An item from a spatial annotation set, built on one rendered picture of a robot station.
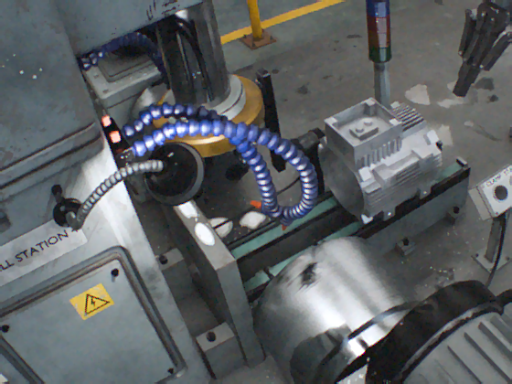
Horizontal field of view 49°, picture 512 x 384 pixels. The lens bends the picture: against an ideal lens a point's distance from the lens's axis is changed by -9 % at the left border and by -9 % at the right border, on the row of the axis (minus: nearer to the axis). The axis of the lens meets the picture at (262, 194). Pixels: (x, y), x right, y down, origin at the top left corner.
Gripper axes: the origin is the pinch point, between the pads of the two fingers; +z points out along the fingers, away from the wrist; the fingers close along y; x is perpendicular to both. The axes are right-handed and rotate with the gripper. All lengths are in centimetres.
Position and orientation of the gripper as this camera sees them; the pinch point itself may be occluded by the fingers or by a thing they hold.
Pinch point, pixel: (464, 80)
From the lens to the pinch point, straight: 124.3
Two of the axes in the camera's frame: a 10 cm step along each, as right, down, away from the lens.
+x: 8.2, -0.3, 5.6
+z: -3.1, 8.2, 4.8
